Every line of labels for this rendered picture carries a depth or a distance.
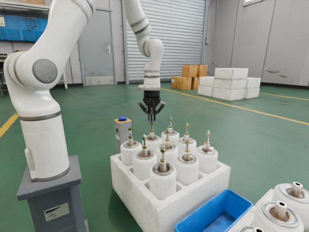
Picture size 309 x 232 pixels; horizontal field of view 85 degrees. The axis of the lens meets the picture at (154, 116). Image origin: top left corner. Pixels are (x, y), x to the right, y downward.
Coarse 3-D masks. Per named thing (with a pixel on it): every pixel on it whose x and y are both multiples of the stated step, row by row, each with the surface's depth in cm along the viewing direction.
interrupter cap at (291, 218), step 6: (264, 204) 44; (270, 204) 44; (264, 210) 42; (270, 210) 42; (288, 210) 42; (270, 216) 40; (276, 216) 41; (288, 216) 41; (294, 216) 40; (276, 222) 39; (282, 222) 39; (288, 222) 39; (294, 222) 39
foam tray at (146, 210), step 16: (112, 160) 79; (112, 176) 83; (128, 176) 67; (208, 176) 67; (224, 176) 71; (128, 192) 69; (144, 192) 58; (176, 192) 58; (192, 192) 60; (208, 192) 66; (128, 208) 72; (144, 208) 59; (160, 208) 52; (176, 208) 56; (192, 208) 62; (144, 224) 61; (160, 224) 53
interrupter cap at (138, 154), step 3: (141, 150) 71; (138, 153) 69; (141, 153) 69; (150, 153) 69; (153, 153) 69; (138, 156) 67; (141, 156) 68; (147, 156) 68; (150, 156) 67; (153, 156) 67; (141, 159) 65; (144, 159) 65; (147, 159) 65
